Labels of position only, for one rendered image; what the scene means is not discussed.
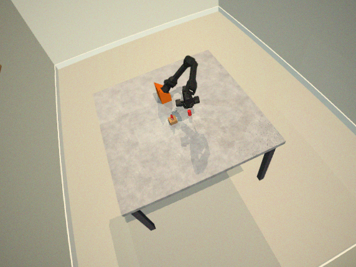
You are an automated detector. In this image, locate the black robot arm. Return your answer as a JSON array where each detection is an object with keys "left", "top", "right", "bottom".
[{"left": 160, "top": 55, "right": 198, "bottom": 109}]

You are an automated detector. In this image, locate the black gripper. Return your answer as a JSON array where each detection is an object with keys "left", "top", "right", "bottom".
[{"left": 176, "top": 96, "right": 200, "bottom": 108}]

